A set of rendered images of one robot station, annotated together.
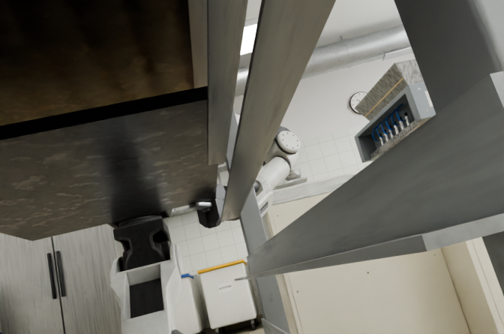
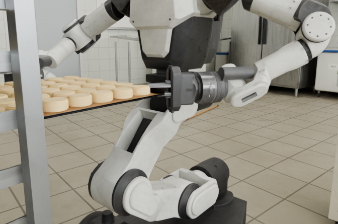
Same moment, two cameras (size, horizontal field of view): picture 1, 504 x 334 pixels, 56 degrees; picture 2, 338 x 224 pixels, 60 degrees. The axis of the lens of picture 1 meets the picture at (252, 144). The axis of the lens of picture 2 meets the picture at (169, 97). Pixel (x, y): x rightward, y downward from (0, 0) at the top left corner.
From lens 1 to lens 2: 0.80 m
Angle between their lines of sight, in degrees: 55
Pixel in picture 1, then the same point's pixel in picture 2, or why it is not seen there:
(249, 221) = (26, 191)
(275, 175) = (282, 64)
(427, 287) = not seen: outside the picture
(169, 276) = (151, 128)
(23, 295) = (243, 37)
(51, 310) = (256, 50)
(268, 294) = not seen: outside the picture
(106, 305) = not seen: hidden behind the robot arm
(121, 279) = (133, 114)
